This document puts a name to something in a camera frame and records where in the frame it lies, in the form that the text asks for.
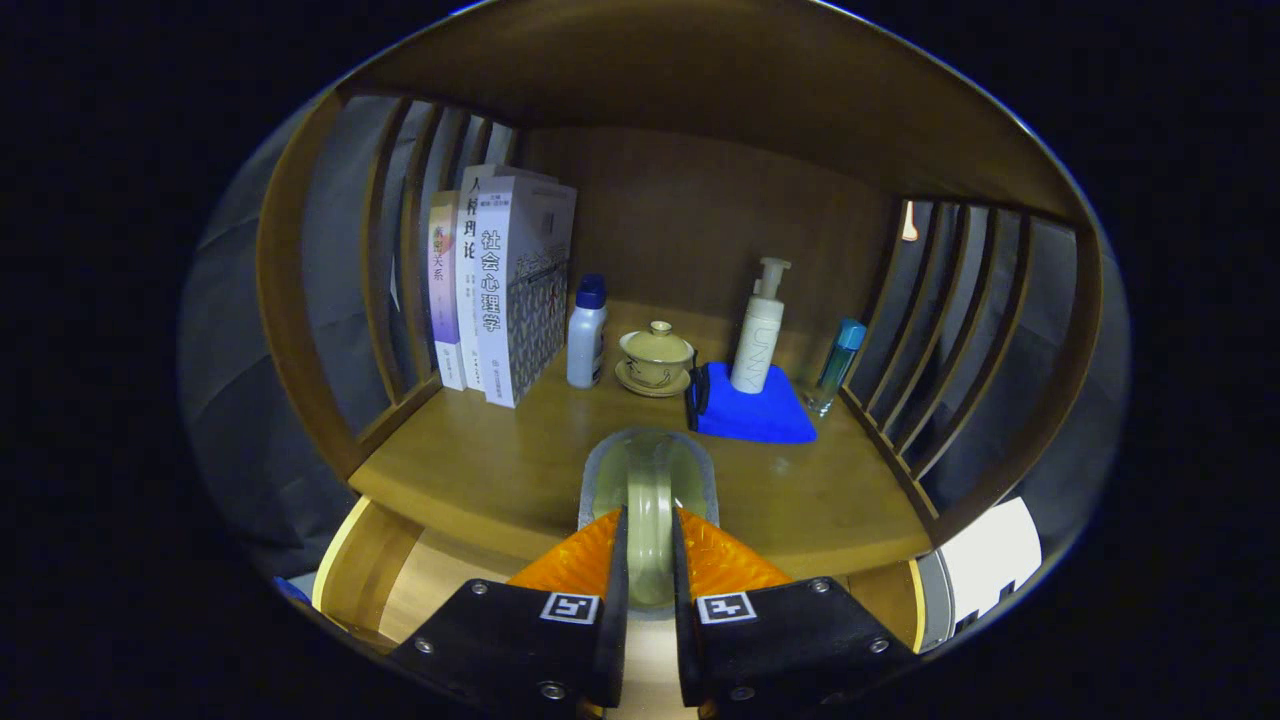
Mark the tan lidded teacup with saucer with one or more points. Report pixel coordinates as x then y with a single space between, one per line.
655 360

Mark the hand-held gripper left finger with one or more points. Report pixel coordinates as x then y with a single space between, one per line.
520 650

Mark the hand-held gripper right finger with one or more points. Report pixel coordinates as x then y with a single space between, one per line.
790 650

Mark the wooden drawer with black knob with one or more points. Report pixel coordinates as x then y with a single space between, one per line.
440 590

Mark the blue cloth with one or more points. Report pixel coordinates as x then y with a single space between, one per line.
755 418

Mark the white bottle with blue cap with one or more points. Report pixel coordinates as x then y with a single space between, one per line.
586 345

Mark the white pump bottle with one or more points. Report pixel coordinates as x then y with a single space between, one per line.
758 340

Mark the pink purple book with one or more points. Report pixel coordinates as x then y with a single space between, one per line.
445 300

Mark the wooden cabinet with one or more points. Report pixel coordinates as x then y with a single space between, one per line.
680 200

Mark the wooden countertop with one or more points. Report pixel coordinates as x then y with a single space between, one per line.
500 470

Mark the white machine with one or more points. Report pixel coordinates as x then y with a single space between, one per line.
985 560

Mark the white patterned thick book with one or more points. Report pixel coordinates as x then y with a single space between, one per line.
520 300

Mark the teal transparent bottle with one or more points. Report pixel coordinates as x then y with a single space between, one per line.
835 370

